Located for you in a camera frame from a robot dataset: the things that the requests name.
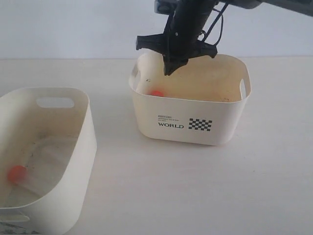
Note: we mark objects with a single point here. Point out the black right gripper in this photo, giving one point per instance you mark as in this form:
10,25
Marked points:
179,40

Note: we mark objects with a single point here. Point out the cream bin with WORLD label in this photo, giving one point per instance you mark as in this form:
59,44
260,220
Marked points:
200,102

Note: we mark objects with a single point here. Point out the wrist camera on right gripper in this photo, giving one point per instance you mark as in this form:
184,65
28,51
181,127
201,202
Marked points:
165,7

